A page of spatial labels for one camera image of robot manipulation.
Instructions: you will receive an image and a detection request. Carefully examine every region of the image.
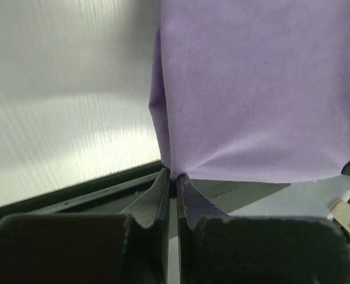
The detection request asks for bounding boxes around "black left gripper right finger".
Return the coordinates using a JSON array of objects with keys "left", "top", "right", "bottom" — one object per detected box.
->
[{"left": 176, "top": 174, "right": 230, "bottom": 283}]

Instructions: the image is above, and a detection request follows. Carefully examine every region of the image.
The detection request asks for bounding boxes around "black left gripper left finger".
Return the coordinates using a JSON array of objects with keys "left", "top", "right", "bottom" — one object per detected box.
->
[{"left": 120, "top": 168, "right": 171, "bottom": 283}]

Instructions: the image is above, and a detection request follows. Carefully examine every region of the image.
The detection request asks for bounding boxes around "purple t-shirt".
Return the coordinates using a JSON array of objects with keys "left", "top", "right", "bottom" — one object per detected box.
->
[{"left": 149, "top": 0, "right": 350, "bottom": 183}]

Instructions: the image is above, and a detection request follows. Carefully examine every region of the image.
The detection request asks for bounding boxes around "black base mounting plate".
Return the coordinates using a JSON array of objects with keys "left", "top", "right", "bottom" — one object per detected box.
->
[{"left": 0, "top": 162, "right": 286, "bottom": 219}]

